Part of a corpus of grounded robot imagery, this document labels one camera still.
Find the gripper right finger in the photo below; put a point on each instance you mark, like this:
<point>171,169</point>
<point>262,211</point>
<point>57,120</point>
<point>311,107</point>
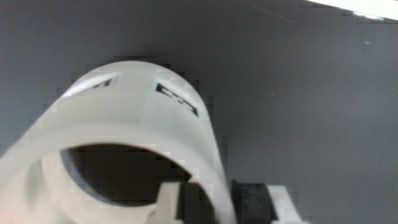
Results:
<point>263,204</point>

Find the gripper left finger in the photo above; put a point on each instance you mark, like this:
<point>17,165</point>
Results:
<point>182,204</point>

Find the white lamp shade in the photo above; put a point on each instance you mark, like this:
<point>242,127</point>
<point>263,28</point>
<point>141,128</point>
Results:
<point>121,137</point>

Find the white marker sheet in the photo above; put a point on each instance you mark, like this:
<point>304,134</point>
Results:
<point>375,9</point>

